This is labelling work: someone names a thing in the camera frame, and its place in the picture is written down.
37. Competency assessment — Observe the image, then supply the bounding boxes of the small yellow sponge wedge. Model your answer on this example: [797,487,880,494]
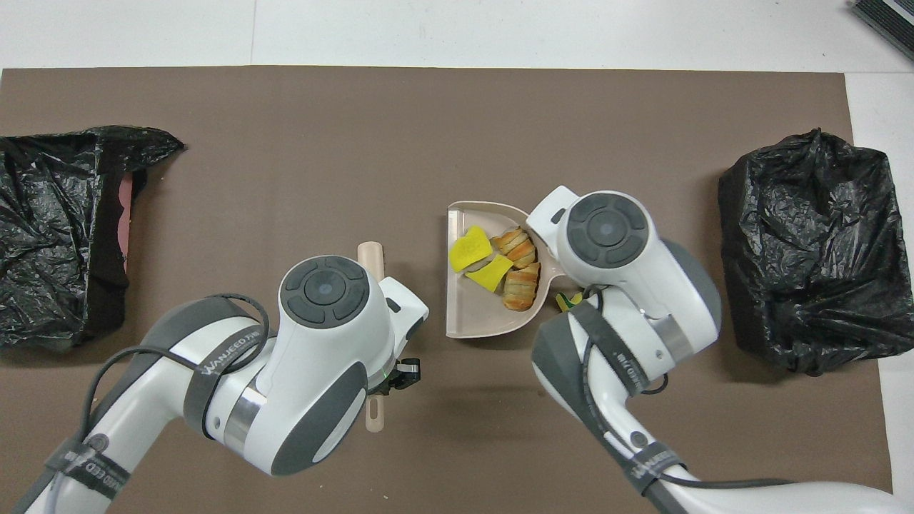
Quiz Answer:
[466,255,514,293]

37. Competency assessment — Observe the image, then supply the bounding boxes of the brown table mat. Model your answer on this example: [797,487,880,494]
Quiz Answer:
[0,66,897,514]

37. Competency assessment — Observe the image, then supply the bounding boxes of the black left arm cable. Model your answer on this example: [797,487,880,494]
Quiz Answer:
[75,293,271,465]

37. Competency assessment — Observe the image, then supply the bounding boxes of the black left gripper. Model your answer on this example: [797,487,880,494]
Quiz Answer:
[386,357,422,392]

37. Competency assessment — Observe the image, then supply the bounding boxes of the dark ribbed device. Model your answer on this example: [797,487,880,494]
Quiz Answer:
[851,0,914,61]

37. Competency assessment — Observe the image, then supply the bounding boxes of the toy croissant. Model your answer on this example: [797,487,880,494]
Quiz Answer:
[491,227,536,269]
[502,262,541,312]

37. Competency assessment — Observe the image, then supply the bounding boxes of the black bag bin pink inside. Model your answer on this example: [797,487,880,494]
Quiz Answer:
[0,126,185,352]

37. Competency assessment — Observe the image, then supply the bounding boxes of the beige hand brush black bristles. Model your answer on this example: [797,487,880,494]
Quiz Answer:
[357,242,388,433]

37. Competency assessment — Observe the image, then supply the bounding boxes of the beige plastic dustpan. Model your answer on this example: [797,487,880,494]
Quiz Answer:
[446,201,565,339]

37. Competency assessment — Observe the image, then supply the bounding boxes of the large yellow sponge piece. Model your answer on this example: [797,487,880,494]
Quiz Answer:
[449,225,493,274]

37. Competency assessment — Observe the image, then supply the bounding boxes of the black bag lined bin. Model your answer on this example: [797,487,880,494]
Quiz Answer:
[718,128,914,377]

